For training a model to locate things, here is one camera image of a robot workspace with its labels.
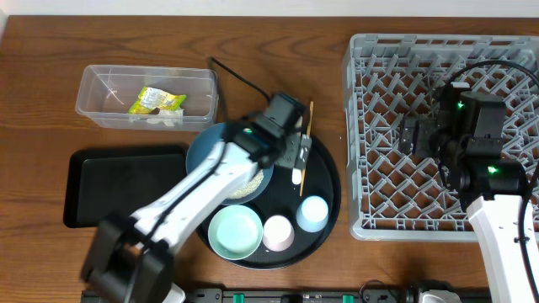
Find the grey plastic dishwasher rack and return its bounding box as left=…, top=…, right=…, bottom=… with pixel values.
left=343, top=34, right=538, bottom=242

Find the mint green bowl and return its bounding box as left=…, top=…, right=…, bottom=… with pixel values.
left=207, top=205, right=263, bottom=261

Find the black rail with green clips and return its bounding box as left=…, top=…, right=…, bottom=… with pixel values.
left=185, top=289, right=412, bottom=303

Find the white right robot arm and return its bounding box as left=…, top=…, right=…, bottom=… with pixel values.
left=398, top=82, right=538, bottom=302

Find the yellow green snack wrapper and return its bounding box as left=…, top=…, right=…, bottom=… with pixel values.
left=128, top=87, right=187, bottom=114

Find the white plastic spoon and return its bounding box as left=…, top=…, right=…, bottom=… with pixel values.
left=291, top=168, right=302, bottom=185

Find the clear plastic waste bin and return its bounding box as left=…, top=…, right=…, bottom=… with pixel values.
left=75, top=65, right=218, bottom=132

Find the crumpled white tissue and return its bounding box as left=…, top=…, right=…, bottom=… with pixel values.
left=146, top=109, right=184, bottom=127

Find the blue plate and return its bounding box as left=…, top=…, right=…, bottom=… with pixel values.
left=186, top=123, right=274, bottom=205

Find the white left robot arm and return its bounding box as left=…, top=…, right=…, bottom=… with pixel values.
left=80, top=93, right=312, bottom=303

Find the light blue cup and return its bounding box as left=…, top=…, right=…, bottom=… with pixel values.
left=296, top=195, right=329, bottom=233

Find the white rice pile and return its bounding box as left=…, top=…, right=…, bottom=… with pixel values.
left=228, top=171, right=264, bottom=199

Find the rectangular black tray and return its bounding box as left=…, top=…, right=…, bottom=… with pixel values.
left=63, top=145, right=186, bottom=228

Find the round black serving tray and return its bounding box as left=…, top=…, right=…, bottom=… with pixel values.
left=187, top=132, right=342, bottom=270

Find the pale pink cup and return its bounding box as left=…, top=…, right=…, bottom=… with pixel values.
left=262, top=215, right=295, bottom=252

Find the wooden chopstick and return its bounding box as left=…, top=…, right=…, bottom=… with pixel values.
left=300, top=100, right=314, bottom=197

